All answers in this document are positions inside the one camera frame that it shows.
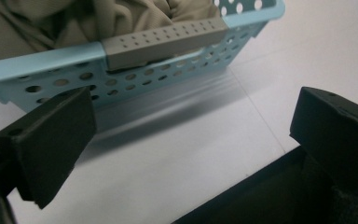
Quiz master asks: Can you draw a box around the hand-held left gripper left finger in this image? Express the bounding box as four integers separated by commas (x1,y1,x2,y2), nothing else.
0,87,97,209

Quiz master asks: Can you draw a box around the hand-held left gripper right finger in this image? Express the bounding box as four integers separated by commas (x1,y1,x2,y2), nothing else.
289,87,358,197

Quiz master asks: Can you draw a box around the light blue perforated plastic basket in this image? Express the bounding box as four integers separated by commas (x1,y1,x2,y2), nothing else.
0,0,286,114

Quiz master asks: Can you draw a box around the beige garment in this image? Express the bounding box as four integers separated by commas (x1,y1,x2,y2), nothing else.
0,0,222,63

